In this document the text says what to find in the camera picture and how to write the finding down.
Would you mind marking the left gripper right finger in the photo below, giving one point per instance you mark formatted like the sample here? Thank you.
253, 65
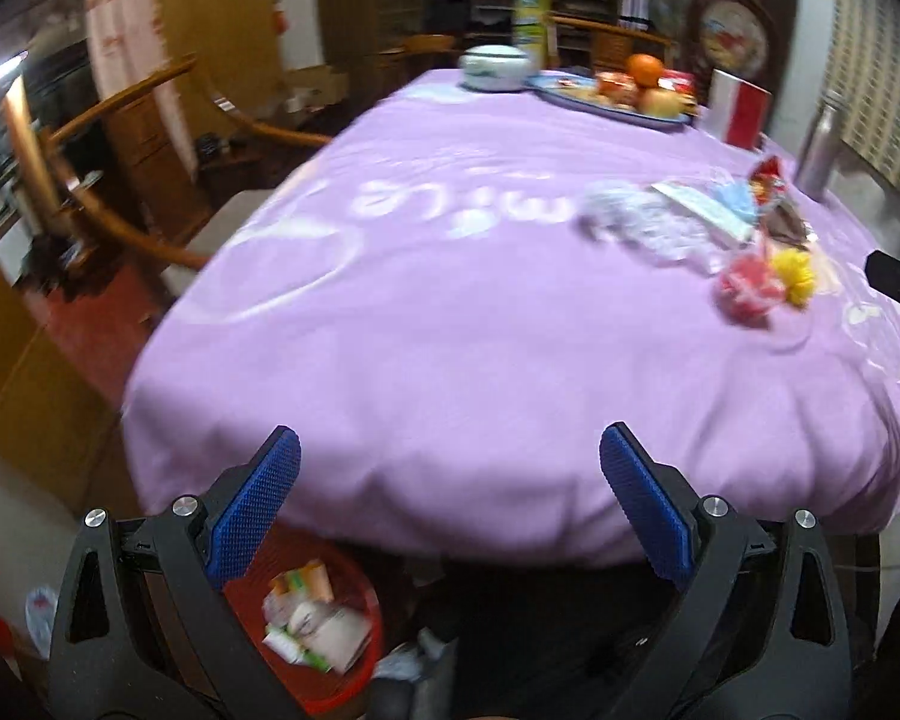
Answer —
758, 629

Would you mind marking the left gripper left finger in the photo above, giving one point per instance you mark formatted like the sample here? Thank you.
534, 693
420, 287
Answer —
142, 629

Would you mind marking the yellow flower ornament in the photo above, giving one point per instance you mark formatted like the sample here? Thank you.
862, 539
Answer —
795, 270

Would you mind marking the yellow green carton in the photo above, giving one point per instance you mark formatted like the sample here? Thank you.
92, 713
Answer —
310, 582

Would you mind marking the blue face mask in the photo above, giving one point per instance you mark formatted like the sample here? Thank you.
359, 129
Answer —
737, 196

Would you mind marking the clear plastic bag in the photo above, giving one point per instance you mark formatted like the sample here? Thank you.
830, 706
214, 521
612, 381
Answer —
649, 226

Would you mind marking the red trash bin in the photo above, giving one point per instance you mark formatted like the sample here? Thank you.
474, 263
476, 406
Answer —
323, 695

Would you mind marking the steel water bottle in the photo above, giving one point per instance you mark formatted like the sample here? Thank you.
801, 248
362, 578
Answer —
821, 146

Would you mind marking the red white box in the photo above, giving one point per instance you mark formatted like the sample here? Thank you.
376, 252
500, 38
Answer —
735, 111

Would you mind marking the red snack packet on plate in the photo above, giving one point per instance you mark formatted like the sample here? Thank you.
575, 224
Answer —
680, 83

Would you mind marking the yellow apple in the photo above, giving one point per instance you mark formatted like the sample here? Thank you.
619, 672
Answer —
661, 103

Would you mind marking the round embroidered screen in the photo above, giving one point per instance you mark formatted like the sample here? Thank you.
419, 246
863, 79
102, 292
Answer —
735, 36

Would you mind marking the orange fruit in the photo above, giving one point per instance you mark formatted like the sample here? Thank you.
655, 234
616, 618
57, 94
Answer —
645, 69

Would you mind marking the netted red apple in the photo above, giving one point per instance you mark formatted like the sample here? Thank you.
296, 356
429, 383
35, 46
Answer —
617, 89

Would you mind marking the blue fruit plate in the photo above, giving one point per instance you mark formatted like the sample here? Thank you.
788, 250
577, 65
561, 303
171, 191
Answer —
578, 92

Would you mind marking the wooden chair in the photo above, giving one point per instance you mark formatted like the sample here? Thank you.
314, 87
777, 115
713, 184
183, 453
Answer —
109, 181

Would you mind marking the purple Smile tablecloth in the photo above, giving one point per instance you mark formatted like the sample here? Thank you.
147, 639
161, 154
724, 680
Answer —
419, 302

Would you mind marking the yellow green tall box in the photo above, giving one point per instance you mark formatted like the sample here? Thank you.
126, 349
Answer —
529, 30

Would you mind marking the white ceramic jar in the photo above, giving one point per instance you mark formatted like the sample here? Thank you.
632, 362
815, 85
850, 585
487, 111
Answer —
495, 69

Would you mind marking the patterned curtain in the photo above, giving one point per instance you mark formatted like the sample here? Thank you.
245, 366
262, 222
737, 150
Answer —
126, 43

